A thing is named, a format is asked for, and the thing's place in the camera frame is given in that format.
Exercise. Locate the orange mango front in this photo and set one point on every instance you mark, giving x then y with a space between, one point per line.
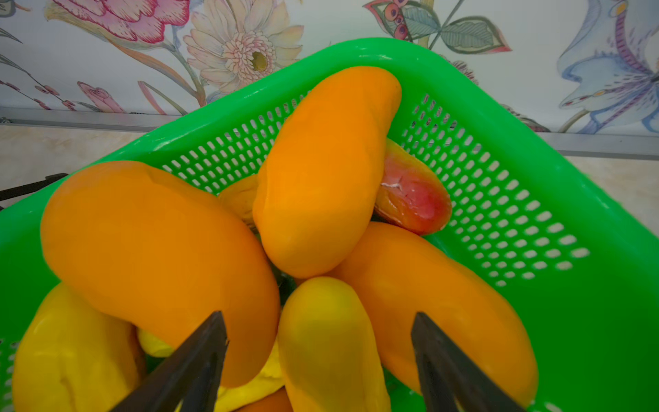
396 274

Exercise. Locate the red yellow mango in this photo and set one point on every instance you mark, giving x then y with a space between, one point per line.
411 195

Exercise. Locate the green plastic basket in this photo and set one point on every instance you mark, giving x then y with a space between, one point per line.
580 272

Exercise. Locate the large orange mango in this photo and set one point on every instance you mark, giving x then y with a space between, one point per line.
141 245

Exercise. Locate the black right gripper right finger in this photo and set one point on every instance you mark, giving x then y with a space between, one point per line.
449 379

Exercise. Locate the orange mango back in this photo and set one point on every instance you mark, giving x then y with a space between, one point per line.
317 188

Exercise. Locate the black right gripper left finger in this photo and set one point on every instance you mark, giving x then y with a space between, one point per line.
189 379

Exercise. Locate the yellow crumpled mango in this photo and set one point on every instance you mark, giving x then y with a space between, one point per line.
75 358

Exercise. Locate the black tripod microphone stand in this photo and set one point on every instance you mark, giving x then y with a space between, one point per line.
24 190

